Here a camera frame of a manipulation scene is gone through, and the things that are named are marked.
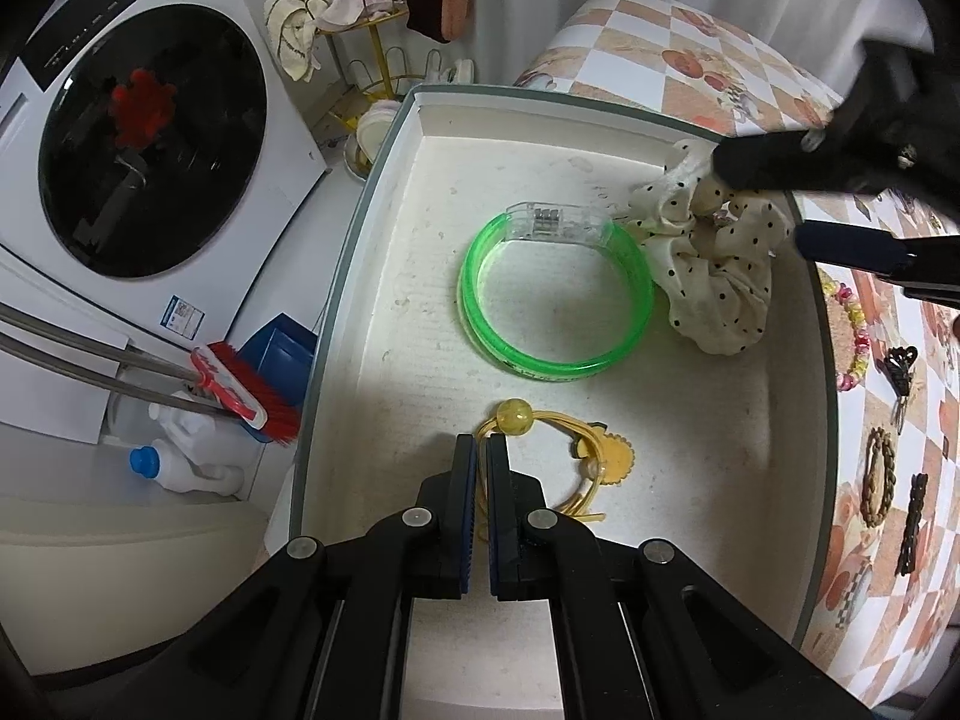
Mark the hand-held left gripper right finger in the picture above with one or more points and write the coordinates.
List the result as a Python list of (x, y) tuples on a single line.
[(495, 517)]

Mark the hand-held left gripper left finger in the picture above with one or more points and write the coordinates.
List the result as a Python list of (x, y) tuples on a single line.
[(463, 510)]

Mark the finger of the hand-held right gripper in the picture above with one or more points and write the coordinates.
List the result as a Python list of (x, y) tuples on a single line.
[(772, 161), (847, 244)]

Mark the cream polka dot scrunchie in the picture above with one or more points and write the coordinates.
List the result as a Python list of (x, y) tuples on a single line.
[(720, 292)]

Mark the small black claw clip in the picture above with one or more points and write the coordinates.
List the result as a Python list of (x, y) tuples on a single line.
[(898, 373)]

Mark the white rectangular tray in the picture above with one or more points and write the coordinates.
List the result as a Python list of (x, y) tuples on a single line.
[(405, 300)]

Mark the black scalloped hair clip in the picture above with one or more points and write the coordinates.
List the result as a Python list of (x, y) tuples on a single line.
[(913, 525)]

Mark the checked printed tablecloth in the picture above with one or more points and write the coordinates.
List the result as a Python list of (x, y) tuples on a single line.
[(637, 37)]

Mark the red broom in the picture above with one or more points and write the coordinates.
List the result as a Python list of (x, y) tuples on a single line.
[(274, 412)]

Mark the green translucent bangle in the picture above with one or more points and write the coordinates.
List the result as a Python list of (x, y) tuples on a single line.
[(469, 292)]

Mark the blue dustpan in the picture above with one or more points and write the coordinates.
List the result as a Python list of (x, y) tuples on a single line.
[(277, 349)]

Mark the white bottle blue cap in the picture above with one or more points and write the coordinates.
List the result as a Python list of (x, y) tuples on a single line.
[(180, 469)]

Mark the white plastic bottle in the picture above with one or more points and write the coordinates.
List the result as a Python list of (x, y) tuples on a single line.
[(176, 416)]

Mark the white pink slipper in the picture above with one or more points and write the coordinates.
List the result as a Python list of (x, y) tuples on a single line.
[(373, 131)]

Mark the white washing machine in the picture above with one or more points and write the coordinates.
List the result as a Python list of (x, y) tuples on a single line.
[(292, 157)]

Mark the cream towel dark trim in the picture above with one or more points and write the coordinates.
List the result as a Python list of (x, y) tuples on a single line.
[(292, 22)]

